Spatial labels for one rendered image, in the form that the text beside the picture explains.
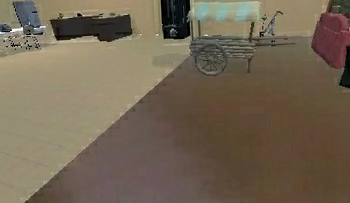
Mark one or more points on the wooden cart with striped canopy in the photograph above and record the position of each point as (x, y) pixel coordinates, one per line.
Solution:
(223, 47)

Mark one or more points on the dark brown sideboard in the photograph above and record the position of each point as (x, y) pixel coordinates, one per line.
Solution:
(92, 26)

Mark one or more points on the red armchair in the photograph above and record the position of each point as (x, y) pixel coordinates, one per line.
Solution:
(331, 38)

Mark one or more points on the dark round object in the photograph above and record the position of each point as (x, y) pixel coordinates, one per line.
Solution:
(4, 28)

